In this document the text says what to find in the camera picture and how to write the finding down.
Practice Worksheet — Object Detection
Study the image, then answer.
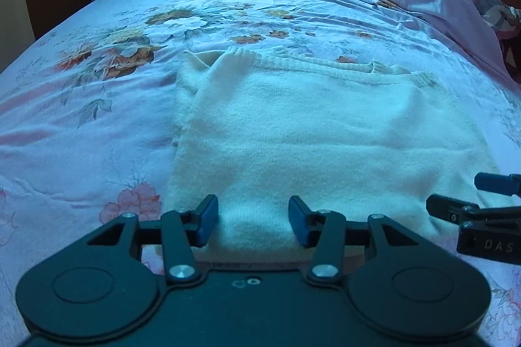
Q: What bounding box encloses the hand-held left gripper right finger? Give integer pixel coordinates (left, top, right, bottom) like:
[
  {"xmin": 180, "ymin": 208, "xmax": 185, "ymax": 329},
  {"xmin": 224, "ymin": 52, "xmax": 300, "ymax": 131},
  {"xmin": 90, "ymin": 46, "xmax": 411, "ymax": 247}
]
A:
[{"xmin": 287, "ymin": 195, "xmax": 421, "ymax": 285}]

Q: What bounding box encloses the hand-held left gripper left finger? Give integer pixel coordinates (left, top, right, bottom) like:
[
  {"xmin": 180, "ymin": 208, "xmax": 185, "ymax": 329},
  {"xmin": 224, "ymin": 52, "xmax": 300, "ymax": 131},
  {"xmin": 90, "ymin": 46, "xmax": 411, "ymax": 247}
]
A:
[{"xmin": 85, "ymin": 194, "xmax": 220, "ymax": 285}]

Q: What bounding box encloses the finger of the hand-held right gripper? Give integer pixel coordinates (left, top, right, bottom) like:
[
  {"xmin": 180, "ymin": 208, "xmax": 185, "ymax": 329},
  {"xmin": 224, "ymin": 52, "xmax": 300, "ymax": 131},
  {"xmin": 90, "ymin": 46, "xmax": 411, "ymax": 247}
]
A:
[
  {"xmin": 426, "ymin": 194, "xmax": 521, "ymax": 229},
  {"xmin": 474, "ymin": 171, "xmax": 521, "ymax": 197}
]

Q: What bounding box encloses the white knitted sweater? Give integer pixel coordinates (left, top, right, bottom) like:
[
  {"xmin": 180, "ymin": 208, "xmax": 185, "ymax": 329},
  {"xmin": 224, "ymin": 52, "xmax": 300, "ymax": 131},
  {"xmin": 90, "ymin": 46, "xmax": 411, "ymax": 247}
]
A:
[{"xmin": 164, "ymin": 46, "xmax": 502, "ymax": 263}]

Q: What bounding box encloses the floral bed sheet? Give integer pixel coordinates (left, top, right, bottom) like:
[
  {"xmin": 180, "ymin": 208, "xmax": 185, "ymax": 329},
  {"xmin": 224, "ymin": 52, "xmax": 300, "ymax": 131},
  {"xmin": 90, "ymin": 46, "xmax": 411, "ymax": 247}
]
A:
[{"xmin": 0, "ymin": 0, "xmax": 521, "ymax": 347}]

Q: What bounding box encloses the pink blanket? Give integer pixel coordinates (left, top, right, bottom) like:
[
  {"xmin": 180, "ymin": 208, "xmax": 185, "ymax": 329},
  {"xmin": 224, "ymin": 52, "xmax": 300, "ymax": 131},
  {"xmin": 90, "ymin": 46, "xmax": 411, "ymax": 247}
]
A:
[{"xmin": 326, "ymin": 0, "xmax": 514, "ymax": 80}]

